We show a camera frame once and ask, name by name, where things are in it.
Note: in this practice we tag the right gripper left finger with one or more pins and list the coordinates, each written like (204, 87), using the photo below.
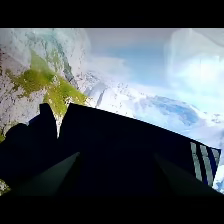
(56, 180)

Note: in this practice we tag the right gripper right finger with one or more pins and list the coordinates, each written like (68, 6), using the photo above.
(181, 181)

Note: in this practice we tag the dark navy white-striped garment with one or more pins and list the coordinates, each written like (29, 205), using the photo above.
(120, 143)

